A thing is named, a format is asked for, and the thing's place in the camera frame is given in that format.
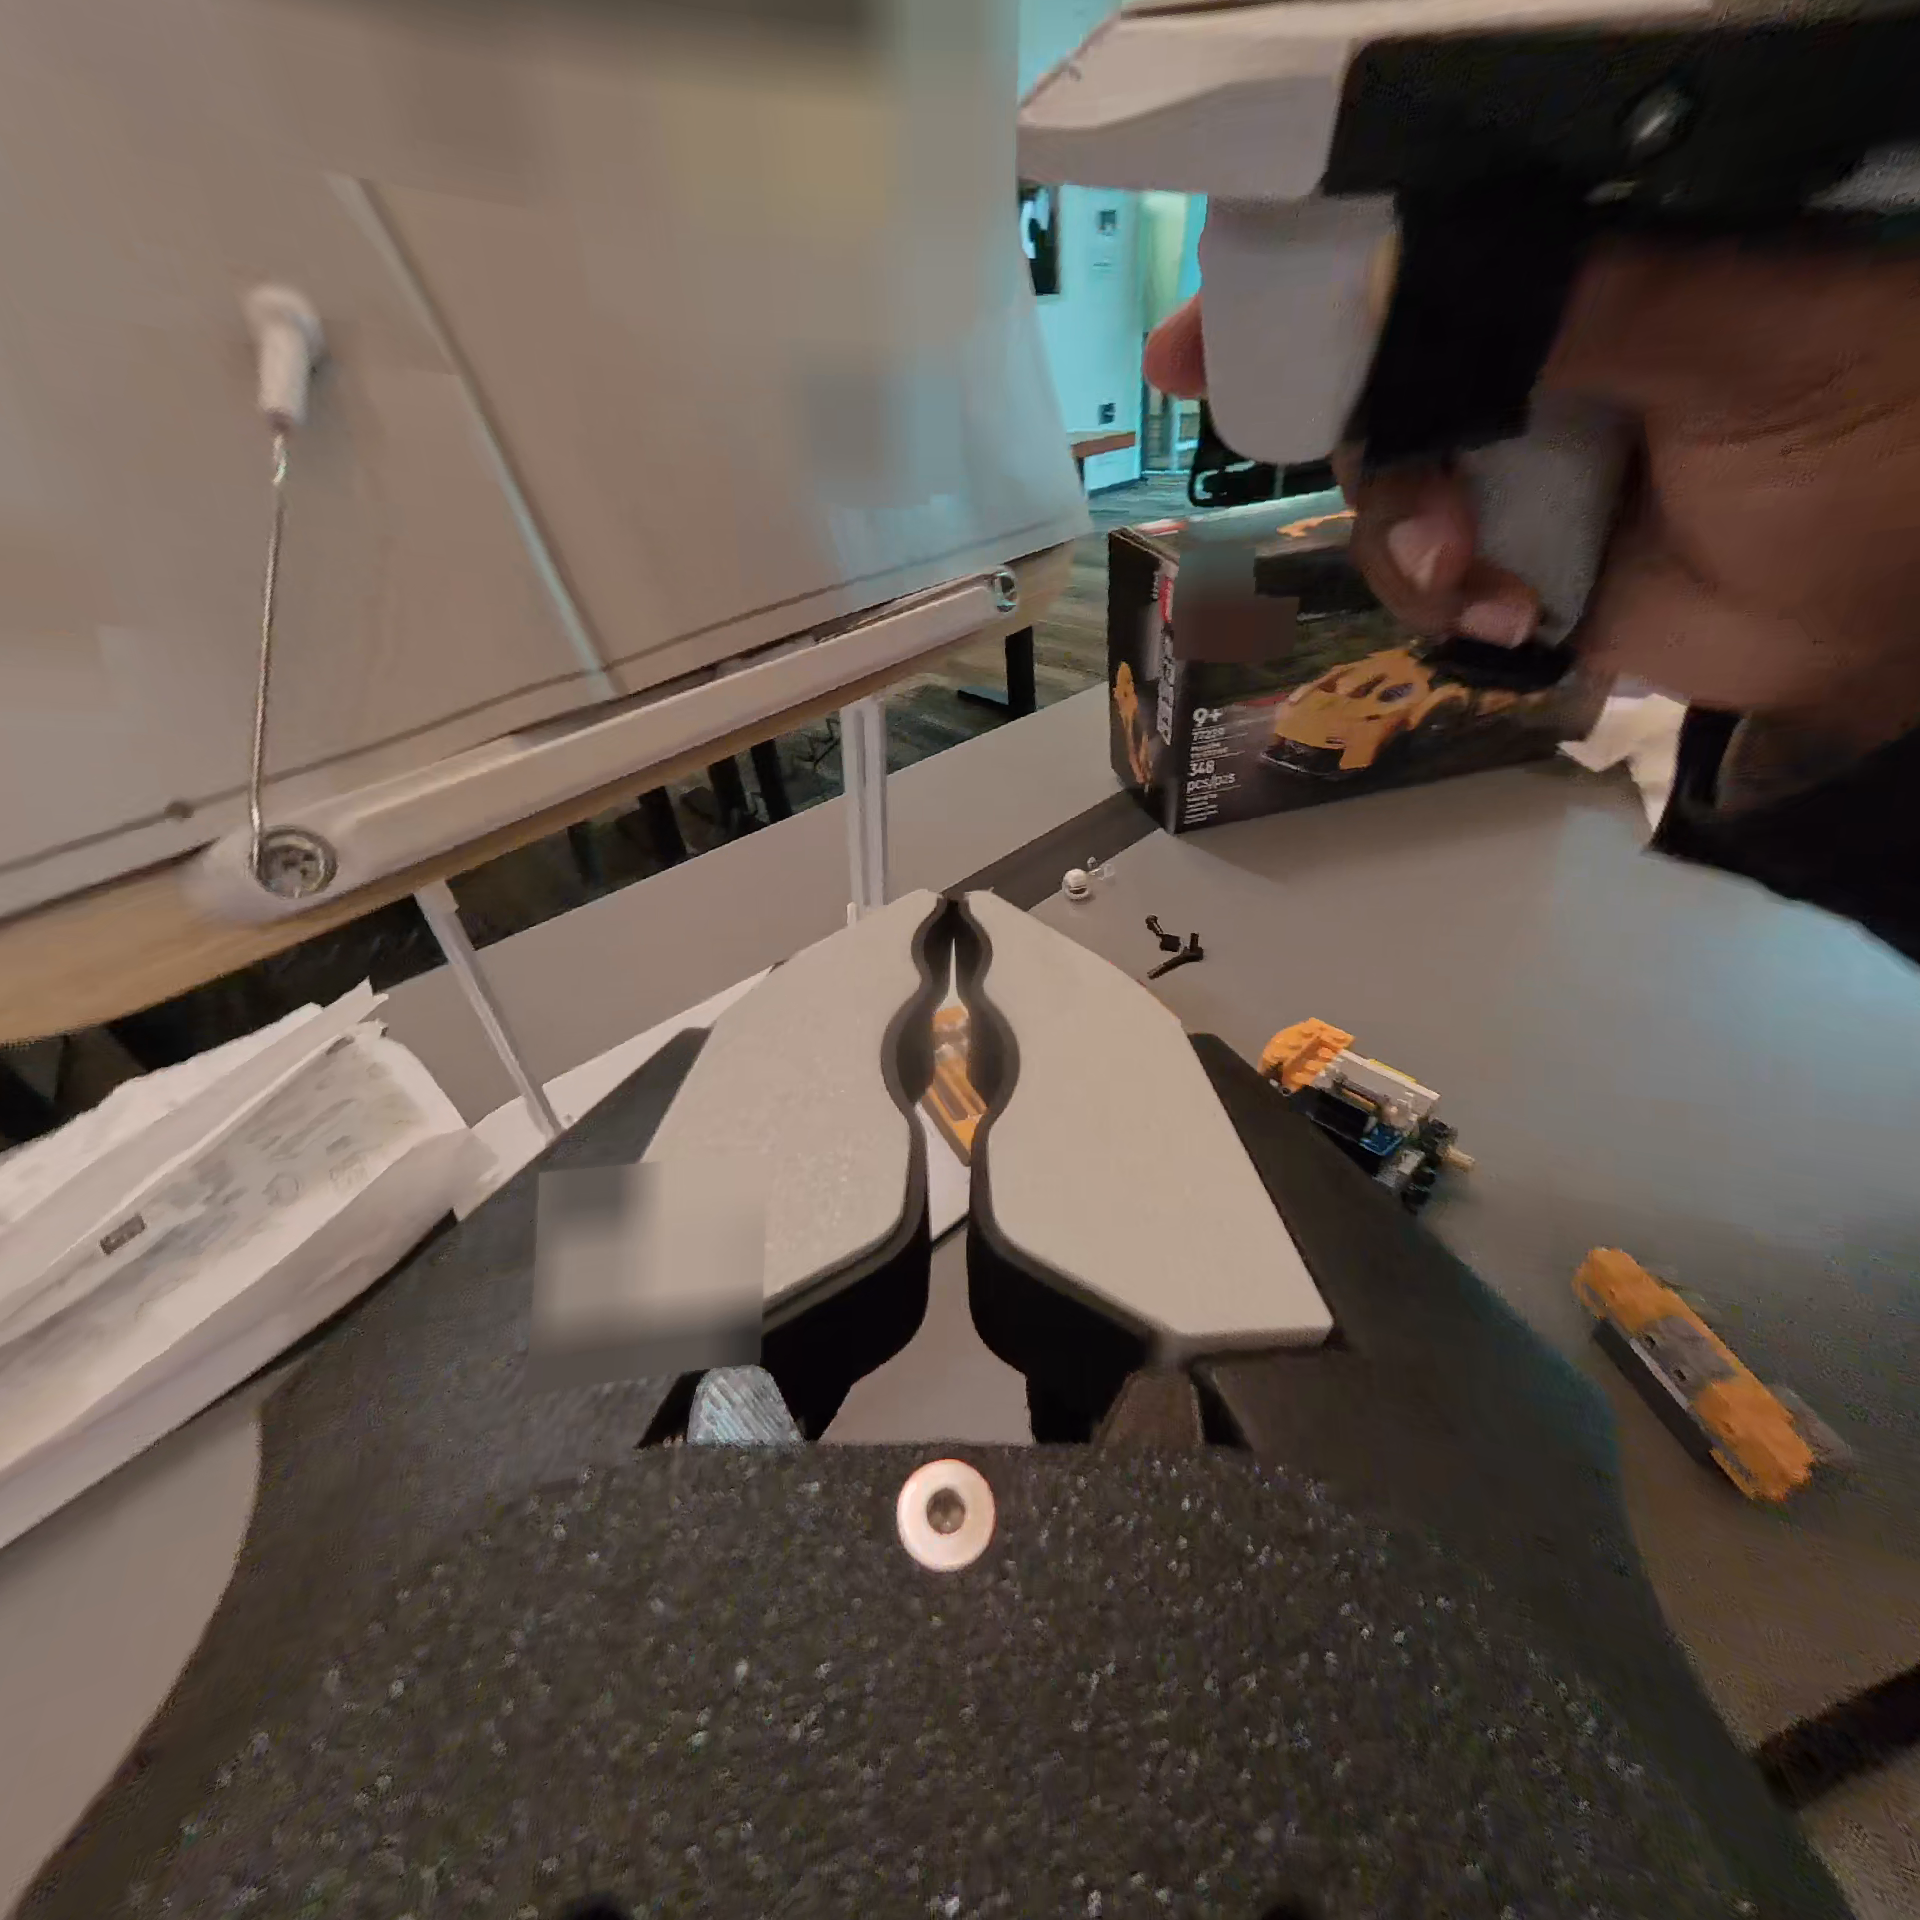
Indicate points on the black hinge brick piece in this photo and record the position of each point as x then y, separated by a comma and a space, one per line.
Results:
1178, 945

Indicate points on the person's right hand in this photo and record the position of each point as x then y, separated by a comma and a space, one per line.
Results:
1769, 451

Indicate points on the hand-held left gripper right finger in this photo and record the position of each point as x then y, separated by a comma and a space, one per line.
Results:
1141, 1154

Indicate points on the grey desk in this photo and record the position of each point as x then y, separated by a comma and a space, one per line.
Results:
1499, 974

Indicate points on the orange grey brick assembly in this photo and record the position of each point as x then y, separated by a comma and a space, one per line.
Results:
1693, 1348

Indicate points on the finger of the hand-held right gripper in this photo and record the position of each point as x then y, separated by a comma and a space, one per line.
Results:
1185, 119
1425, 9

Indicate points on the yellow car toy box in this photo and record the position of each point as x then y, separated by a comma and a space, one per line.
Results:
1348, 751

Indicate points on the white paper bag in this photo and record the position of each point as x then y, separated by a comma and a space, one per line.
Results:
180, 1200

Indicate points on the orange black sticker sheet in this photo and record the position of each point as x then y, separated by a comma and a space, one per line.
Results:
953, 1080

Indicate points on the phone sign door window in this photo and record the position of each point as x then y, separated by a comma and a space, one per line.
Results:
1041, 233

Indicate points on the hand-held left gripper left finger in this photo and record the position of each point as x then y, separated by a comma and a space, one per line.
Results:
795, 1108

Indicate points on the white instruction booklet stand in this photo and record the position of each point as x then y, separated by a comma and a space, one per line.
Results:
674, 451

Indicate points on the crumpled white paper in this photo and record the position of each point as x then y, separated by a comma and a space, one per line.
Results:
1627, 751

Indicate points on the black brick car chassis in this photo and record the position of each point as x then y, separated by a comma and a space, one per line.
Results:
1348, 1095

